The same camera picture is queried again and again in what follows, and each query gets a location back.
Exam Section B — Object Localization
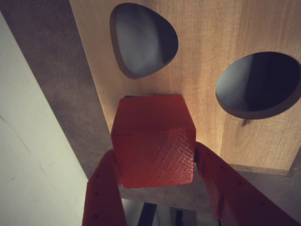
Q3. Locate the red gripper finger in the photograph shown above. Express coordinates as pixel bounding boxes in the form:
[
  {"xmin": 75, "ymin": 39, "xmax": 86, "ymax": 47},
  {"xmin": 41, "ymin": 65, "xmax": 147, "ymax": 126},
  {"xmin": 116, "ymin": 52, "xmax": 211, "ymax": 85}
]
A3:
[
  {"xmin": 81, "ymin": 150, "xmax": 127, "ymax": 226},
  {"xmin": 194, "ymin": 141, "xmax": 301, "ymax": 226}
]

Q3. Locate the red cube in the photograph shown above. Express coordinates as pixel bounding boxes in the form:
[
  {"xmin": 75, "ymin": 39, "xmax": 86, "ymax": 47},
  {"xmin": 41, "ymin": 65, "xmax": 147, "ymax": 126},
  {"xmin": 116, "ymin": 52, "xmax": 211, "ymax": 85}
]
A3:
[{"xmin": 111, "ymin": 93, "xmax": 196, "ymax": 189}]

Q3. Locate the wooden shape sorter box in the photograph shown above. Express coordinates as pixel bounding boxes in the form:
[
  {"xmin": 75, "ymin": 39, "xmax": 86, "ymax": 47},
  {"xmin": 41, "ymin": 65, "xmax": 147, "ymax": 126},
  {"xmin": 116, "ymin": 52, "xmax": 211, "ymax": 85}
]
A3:
[{"xmin": 69, "ymin": 0, "xmax": 301, "ymax": 177}]

